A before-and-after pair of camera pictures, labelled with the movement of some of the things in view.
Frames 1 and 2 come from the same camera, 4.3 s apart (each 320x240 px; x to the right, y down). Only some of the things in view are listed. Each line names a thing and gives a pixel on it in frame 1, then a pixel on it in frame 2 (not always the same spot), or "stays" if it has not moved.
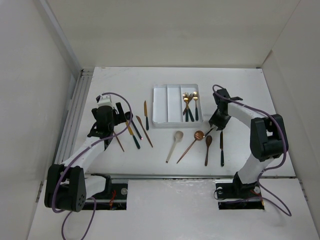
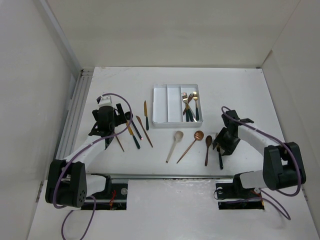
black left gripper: x=120 y=117 stays
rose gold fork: x=119 y=142 stays
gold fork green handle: x=195 y=98 stays
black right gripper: x=221 y=125 to x=229 y=148
